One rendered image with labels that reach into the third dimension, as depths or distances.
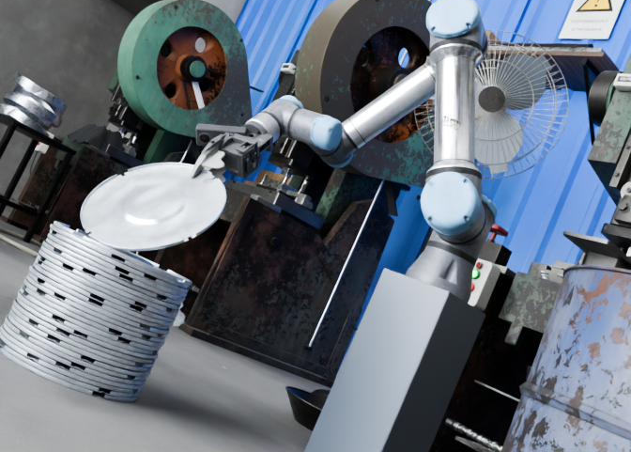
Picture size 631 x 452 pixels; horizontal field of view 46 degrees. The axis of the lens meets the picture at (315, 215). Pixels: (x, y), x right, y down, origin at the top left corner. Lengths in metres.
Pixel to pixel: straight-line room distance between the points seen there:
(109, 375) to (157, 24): 3.37
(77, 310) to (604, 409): 0.90
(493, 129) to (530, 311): 1.00
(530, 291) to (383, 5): 1.54
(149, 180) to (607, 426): 1.08
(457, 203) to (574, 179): 2.48
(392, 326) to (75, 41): 6.87
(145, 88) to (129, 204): 3.04
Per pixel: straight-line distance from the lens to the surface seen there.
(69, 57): 8.18
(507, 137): 2.91
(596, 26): 4.39
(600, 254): 2.23
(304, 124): 1.72
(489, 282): 2.17
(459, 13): 1.70
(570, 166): 3.99
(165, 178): 1.61
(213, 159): 1.61
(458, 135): 1.60
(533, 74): 3.04
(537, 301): 2.19
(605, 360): 0.87
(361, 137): 1.82
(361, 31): 3.20
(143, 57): 4.55
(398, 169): 3.39
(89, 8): 8.27
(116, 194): 1.59
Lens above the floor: 0.30
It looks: 7 degrees up
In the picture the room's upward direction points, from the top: 24 degrees clockwise
